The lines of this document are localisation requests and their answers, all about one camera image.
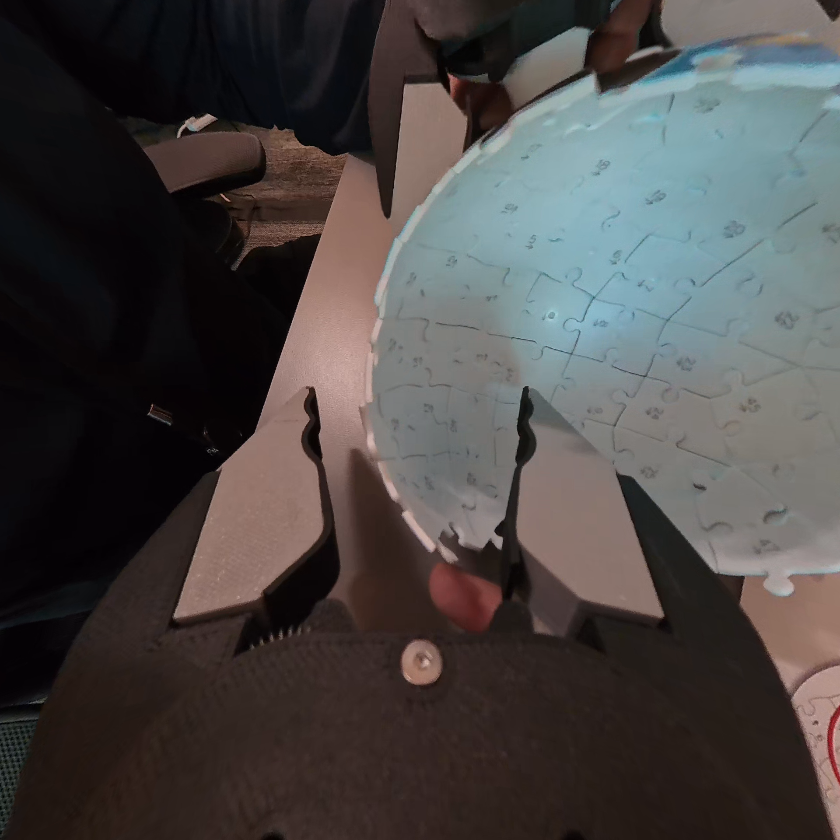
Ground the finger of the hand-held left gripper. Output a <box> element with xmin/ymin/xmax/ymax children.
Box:
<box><xmin>392</xmin><ymin>82</ymin><xmax>503</xmax><ymax>224</ymax></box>

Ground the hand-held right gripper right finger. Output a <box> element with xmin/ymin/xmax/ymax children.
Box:
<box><xmin>495</xmin><ymin>387</ymin><xmax>665</xmax><ymax>634</ymax></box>

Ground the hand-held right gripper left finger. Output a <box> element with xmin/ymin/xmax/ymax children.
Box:
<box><xmin>172</xmin><ymin>387</ymin><xmax>342</xmax><ymax>624</ymax></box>

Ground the blue puzzle ball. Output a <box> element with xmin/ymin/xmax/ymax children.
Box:
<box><xmin>360</xmin><ymin>29</ymin><xmax>840</xmax><ymax>598</ymax></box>

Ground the person's left hand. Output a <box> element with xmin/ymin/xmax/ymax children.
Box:
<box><xmin>451</xmin><ymin>0</ymin><xmax>659</xmax><ymax>132</ymax></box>

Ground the person's right hand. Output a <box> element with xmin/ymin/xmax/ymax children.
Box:
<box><xmin>430</xmin><ymin>563</ymin><xmax>505</xmax><ymax>634</ymax></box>

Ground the grey office chair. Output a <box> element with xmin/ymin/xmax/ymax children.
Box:
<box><xmin>141</xmin><ymin>131</ymin><xmax>266</xmax><ymax>263</ymax></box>

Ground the white instruction leaflet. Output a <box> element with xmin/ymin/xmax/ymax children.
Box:
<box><xmin>791</xmin><ymin>664</ymin><xmax>840</xmax><ymax>788</ymax></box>

